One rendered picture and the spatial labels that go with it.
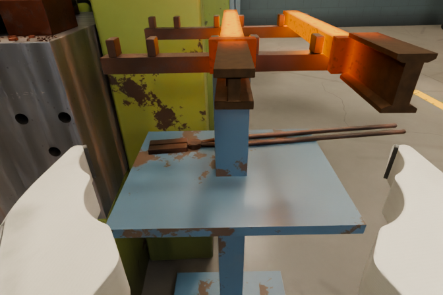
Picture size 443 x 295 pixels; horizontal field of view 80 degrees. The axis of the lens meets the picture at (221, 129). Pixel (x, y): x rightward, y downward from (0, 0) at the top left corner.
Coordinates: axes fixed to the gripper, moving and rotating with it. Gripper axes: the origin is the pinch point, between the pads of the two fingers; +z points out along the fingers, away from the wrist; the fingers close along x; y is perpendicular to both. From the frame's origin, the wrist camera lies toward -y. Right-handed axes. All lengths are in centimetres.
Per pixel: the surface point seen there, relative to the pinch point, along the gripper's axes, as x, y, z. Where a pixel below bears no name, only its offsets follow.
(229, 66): -0.3, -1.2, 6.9
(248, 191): 3.1, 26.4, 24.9
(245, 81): 1.0, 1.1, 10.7
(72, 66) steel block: -32, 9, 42
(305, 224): 11.3, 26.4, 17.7
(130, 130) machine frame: -30, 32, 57
